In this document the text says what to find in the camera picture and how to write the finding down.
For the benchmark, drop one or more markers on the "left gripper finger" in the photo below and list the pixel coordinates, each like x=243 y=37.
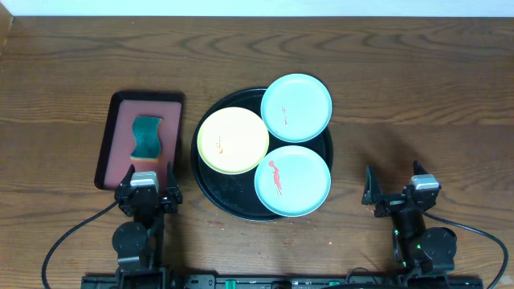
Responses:
x=125 y=182
x=171 y=183

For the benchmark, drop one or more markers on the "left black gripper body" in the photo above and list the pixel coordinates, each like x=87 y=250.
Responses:
x=147 y=199

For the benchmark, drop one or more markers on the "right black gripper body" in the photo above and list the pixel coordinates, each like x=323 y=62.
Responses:
x=387 y=206

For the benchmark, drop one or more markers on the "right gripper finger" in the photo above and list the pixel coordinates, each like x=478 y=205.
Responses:
x=418 y=168
x=372 y=189

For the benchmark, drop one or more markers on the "green yellow sponge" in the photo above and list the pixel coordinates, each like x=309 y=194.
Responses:
x=145 y=134

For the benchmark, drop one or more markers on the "yellow plate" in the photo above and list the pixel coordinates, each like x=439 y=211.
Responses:
x=233 y=140

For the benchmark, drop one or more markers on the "light blue plate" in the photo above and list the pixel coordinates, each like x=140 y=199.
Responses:
x=296 y=108
x=292 y=181

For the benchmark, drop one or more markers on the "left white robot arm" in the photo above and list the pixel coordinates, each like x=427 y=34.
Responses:
x=139 y=243

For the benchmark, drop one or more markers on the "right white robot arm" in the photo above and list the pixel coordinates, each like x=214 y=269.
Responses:
x=427 y=254

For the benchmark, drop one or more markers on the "black rectangular red-lined tray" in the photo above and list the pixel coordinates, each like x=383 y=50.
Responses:
x=119 y=141

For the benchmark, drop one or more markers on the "round black serving tray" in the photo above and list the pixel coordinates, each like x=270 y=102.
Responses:
x=235 y=194

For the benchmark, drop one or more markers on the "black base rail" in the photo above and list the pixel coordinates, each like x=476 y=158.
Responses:
x=356 y=281

